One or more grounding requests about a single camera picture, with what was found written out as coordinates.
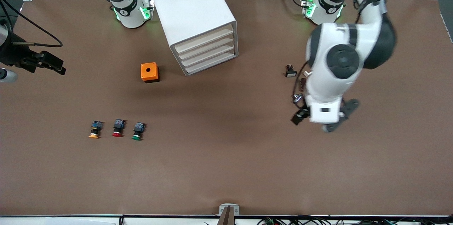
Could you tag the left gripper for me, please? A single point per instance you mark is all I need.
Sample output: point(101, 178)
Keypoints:
point(301, 115)

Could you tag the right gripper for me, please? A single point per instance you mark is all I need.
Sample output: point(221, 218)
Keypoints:
point(14, 57)

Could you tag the green mushroom push button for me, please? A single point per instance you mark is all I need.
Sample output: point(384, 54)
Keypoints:
point(138, 132)

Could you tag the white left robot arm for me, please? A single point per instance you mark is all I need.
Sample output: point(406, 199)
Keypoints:
point(339, 58)

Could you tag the yellow mushroom push button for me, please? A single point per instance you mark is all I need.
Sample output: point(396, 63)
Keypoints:
point(95, 131)

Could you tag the red mushroom push button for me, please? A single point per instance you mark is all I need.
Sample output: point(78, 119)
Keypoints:
point(118, 129)

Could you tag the small metal part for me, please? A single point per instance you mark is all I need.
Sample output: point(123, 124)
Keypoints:
point(297, 98)

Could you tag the brown terminal block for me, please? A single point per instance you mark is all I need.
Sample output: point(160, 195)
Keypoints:
point(302, 84)

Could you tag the brown table mat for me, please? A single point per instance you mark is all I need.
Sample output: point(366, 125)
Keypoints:
point(226, 165)

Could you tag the small black white-faced switch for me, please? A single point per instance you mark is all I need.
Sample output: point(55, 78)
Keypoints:
point(291, 72)

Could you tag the orange button enclosure box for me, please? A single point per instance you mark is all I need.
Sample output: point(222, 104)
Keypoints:
point(149, 70)

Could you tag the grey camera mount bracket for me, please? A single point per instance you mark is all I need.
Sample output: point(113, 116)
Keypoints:
point(229, 212)

